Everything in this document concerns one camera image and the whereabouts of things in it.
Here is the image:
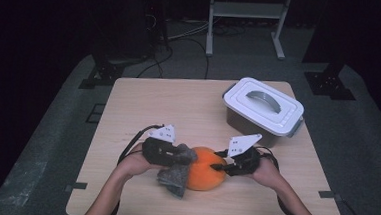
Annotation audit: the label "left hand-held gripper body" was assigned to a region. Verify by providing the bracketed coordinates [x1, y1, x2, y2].
[140, 123, 182, 167]

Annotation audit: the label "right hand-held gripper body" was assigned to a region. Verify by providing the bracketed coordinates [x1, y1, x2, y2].
[226, 132, 265, 178]

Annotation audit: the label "orange plush toy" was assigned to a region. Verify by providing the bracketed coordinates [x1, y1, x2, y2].
[186, 146, 229, 194]

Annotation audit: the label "grey fuzzy cloth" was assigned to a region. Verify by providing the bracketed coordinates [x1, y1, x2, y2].
[155, 142, 199, 199]

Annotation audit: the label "grey translucent storage box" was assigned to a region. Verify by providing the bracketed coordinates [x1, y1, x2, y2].
[223, 104, 306, 151]

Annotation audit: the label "person's right hand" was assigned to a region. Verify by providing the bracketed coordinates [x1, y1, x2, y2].
[248, 155, 285, 191]

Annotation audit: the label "person's left hand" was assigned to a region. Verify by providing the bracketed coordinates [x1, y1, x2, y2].
[117, 141, 158, 180]

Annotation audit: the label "black tape square outline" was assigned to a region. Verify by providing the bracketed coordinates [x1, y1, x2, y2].
[84, 102, 107, 125]

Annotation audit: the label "black tape strip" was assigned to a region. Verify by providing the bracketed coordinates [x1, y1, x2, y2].
[64, 180, 89, 194]
[317, 189, 344, 202]

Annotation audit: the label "black stand base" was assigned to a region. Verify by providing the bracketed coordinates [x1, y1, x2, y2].
[301, 59, 360, 102]
[78, 47, 127, 92]

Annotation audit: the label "dark equipment rack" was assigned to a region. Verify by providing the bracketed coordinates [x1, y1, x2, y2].
[138, 0, 173, 52]

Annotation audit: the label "white metal stand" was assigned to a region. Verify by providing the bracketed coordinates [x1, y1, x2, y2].
[205, 0, 293, 62]

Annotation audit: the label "white floor cables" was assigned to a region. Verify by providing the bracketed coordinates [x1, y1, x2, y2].
[167, 18, 212, 44]

